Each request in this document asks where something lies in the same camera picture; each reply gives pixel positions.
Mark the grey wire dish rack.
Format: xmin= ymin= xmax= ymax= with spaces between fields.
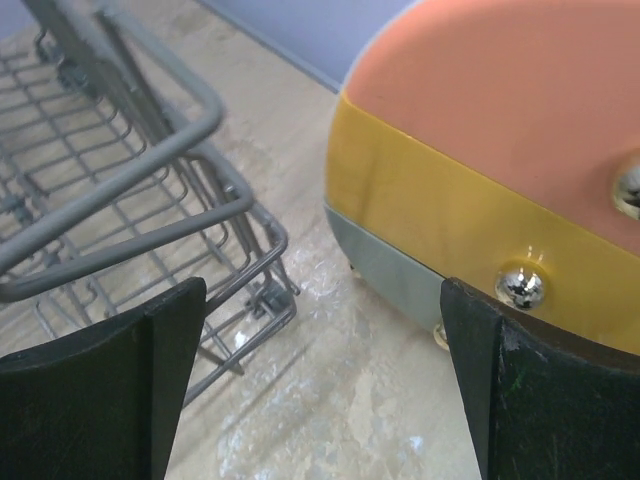
xmin=1 ymin=1 xmax=299 ymax=402

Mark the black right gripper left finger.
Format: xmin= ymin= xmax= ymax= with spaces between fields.
xmin=1 ymin=277 xmax=206 ymax=479

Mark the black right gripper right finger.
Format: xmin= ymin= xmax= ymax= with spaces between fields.
xmin=440 ymin=278 xmax=639 ymax=479

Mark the orange yellow plate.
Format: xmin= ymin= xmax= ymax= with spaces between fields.
xmin=325 ymin=1 xmax=639 ymax=353

